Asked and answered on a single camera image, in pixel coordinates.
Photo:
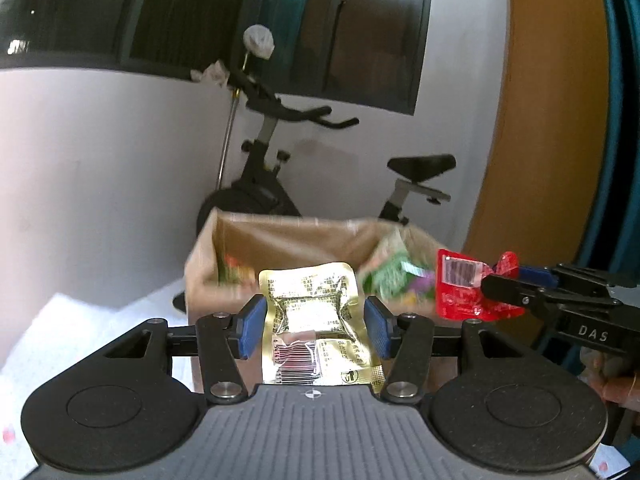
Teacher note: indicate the red snack packet with barcode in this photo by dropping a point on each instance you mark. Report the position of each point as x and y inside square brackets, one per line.
[457, 290]

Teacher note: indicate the crumpled white tissue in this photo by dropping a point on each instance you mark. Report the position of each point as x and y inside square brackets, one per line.
[216, 73]

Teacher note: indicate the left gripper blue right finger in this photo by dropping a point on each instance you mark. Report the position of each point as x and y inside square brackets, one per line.
[407, 341]

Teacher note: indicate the orange wooden wardrobe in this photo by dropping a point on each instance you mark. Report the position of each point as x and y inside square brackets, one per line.
[544, 164]

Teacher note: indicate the person's right hand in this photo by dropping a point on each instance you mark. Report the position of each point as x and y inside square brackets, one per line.
[610, 378]

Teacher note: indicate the teal curtain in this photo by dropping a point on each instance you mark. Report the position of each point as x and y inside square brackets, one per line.
[611, 238]

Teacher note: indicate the white plastic bag on pole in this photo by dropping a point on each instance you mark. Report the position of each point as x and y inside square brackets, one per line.
[258, 41]

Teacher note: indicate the metal pole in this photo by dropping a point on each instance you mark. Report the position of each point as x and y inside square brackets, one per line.
[234, 103]

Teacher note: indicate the green red corn snack bag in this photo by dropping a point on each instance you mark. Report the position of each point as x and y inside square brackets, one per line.
[233, 271]

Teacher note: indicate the light green veggie ring bag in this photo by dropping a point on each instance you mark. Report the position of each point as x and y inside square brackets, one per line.
[393, 273]

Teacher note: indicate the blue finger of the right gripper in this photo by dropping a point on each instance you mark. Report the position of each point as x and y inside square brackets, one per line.
[540, 277]
[515, 293]

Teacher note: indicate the gold foil snack pouch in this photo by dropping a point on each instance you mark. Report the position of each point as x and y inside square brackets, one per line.
[314, 332]

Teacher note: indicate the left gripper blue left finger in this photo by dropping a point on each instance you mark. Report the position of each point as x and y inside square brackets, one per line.
[224, 339]

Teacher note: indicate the dark window frame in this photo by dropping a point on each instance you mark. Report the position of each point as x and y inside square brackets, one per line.
[365, 52]

